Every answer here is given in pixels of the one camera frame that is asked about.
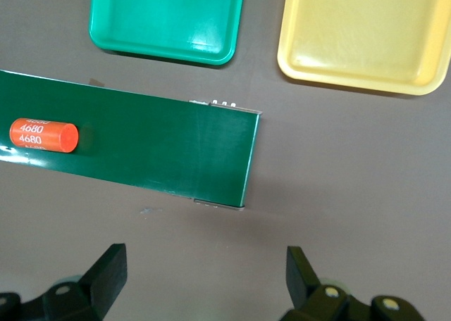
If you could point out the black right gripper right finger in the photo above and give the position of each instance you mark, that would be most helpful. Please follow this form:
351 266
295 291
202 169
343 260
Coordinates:
303 282

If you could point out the yellow plastic tray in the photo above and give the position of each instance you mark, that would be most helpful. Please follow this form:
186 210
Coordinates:
363 36

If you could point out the green plastic tray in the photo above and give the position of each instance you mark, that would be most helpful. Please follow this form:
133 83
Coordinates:
165 18

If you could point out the brown tape piece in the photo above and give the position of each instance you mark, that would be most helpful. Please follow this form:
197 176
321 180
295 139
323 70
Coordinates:
97 82

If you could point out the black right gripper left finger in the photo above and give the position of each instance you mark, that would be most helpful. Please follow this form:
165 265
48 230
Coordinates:
105 286

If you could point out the orange cylinder with 4680 print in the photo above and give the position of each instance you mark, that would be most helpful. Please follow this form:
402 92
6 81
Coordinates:
42 135

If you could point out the green conveyor belt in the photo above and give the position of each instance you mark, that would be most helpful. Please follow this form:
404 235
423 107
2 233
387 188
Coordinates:
158 141

